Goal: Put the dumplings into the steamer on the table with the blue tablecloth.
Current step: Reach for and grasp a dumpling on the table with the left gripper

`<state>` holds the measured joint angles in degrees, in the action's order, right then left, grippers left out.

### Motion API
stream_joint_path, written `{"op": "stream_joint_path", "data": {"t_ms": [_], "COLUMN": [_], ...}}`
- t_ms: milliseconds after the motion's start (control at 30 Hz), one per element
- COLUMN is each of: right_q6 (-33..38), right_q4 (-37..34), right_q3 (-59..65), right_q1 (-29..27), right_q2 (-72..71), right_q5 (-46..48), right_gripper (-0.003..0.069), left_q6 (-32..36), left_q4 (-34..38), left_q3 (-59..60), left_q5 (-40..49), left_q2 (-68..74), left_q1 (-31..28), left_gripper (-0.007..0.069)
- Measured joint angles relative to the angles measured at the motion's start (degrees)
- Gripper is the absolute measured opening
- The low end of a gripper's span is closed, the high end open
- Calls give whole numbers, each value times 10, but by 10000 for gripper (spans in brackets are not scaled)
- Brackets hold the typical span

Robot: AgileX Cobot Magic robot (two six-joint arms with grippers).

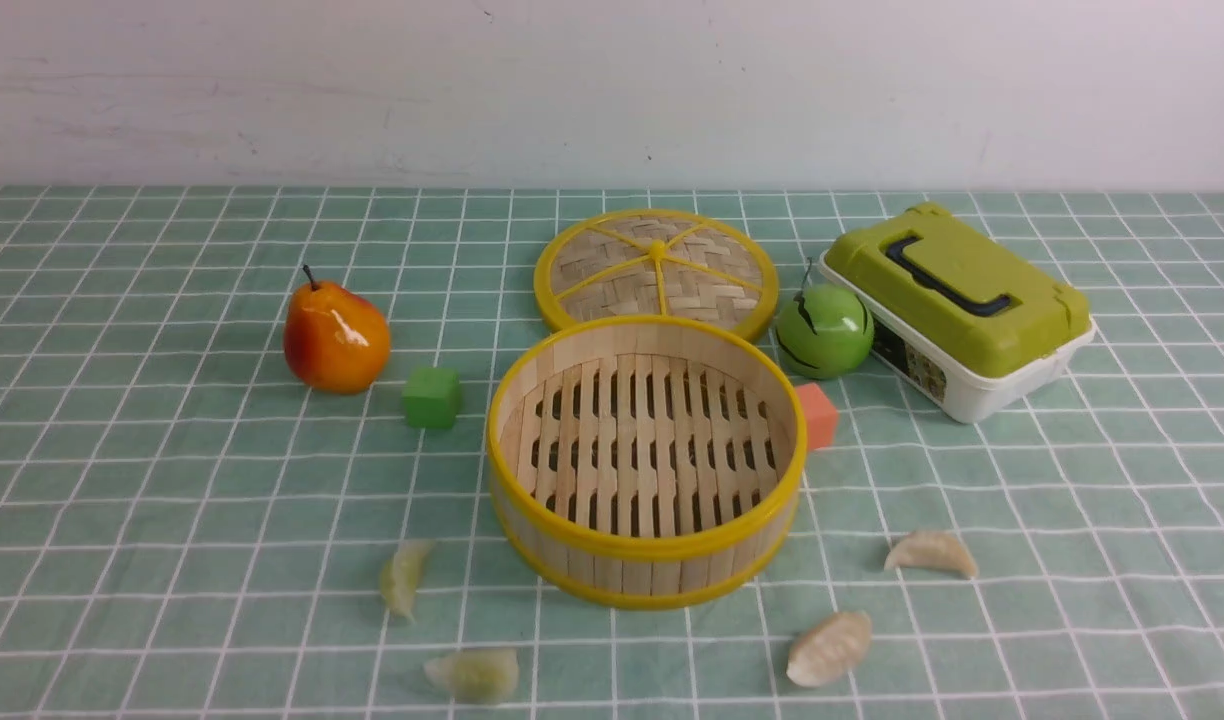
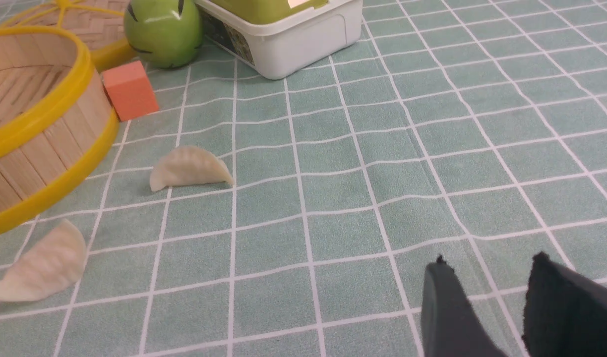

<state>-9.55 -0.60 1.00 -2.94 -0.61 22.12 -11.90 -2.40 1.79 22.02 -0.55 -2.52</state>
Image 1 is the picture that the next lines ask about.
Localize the green foam cube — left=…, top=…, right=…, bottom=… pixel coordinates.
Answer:
left=401, top=366, right=461, bottom=429

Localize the beige dumpling front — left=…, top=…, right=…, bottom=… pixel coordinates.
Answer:
left=785, top=611, right=873, bottom=688

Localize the orange foam cube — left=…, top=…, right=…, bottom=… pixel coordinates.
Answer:
left=796, top=383, right=838, bottom=451

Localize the woven bamboo steamer lid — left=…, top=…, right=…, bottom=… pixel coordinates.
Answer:
left=532, top=208, right=780, bottom=340

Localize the pale green dumpling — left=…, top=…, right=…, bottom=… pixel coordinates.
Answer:
left=379, top=539, right=437, bottom=623
left=424, top=647, right=520, bottom=705

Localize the beige dumpling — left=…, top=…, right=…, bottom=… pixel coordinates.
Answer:
left=883, top=530, right=979, bottom=579
left=785, top=611, right=873, bottom=688

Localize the pale green dumpling front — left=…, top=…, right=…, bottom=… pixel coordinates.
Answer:
left=424, top=647, right=520, bottom=705

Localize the green lidded white box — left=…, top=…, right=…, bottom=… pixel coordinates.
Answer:
left=816, top=201, right=1097, bottom=424

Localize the red orange toy pear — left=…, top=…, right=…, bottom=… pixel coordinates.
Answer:
left=282, top=264, right=392, bottom=396

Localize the green toy apple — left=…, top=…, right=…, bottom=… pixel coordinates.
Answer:
left=772, top=263, right=876, bottom=381

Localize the bamboo steamer tray yellow rim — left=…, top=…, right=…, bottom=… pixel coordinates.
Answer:
left=487, top=316, right=808, bottom=610

